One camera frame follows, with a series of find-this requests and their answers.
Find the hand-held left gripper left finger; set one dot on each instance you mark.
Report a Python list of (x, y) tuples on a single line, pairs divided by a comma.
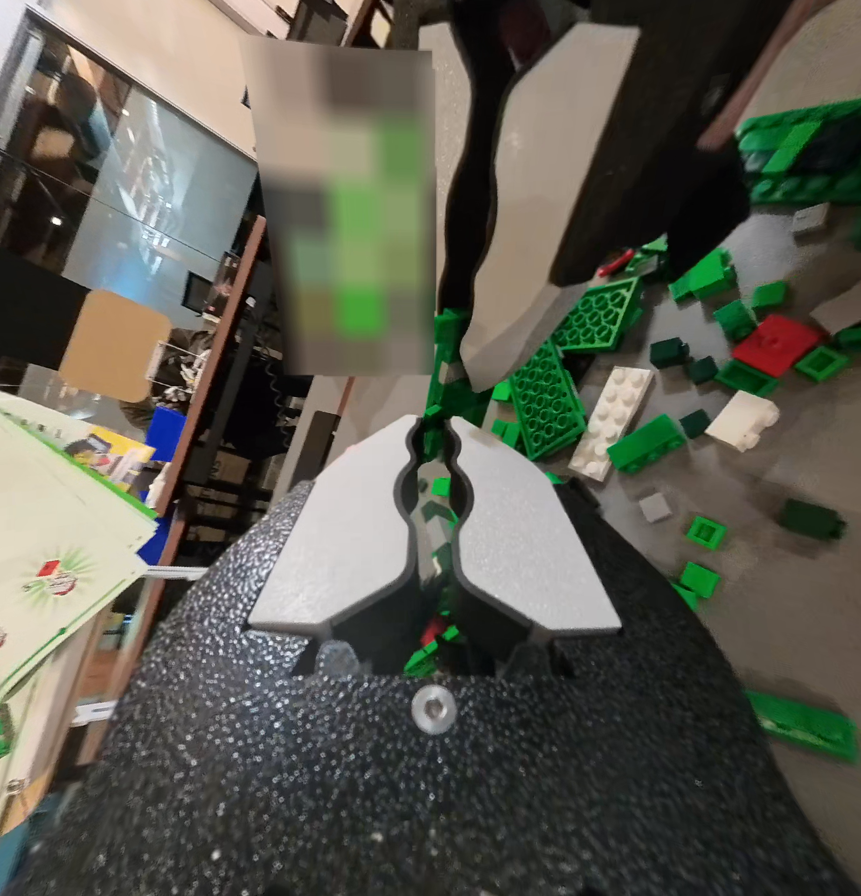
[(332, 553)]

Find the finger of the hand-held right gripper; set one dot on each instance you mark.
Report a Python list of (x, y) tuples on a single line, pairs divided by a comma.
[(542, 175)]

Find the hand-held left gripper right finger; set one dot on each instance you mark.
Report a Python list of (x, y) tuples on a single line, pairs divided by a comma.
[(535, 553)]

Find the green mosaic brick cube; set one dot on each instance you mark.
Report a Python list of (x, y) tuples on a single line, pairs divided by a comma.
[(448, 343)]

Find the wooden office desk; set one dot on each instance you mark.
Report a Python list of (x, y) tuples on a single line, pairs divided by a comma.
[(213, 336)]

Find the grey desk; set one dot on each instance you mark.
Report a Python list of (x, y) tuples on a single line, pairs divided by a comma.
[(787, 630)]

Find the small red brick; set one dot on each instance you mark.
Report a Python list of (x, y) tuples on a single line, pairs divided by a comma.
[(432, 631)]

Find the small grey tile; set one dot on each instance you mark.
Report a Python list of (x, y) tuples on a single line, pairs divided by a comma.
[(656, 507)]

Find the green wedge brick plate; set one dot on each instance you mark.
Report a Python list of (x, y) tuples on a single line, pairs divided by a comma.
[(598, 315)]

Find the loose small green bricks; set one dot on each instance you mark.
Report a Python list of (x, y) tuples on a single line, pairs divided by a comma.
[(644, 444)]

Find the white studded brick plate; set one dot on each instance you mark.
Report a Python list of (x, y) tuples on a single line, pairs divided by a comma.
[(612, 420)]

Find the green rectangular brick plate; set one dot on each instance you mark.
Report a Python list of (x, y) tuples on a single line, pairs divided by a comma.
[(546, 399)]

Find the green studded brick plate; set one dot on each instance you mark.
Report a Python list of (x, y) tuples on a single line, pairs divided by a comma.
[(808, 147)]

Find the white booklet stand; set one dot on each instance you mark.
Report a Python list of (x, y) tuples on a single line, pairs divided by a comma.
[(171, 572)]

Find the blue storage bin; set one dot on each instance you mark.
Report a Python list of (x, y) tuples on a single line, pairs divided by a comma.
[(156, 539), (168, 434)]

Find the red brick plate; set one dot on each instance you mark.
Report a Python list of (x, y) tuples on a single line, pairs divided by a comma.
[(777, 343)]

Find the yellow toy box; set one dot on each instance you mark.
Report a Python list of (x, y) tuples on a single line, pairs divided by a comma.
[(112, 448)]

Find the white brick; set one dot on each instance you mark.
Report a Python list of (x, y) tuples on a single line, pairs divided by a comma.
[(742, 420)]

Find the grey brick plate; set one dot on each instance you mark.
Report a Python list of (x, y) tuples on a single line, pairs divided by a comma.
[(847, 313)]

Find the dark green brick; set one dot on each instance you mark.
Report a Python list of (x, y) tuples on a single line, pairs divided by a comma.
[(812, 519)]

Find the open instruction booklet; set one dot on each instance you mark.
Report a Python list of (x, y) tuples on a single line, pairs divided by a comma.
[(46, 504)]

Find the black monitor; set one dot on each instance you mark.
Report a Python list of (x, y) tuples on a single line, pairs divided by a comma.
[(198, 290)]

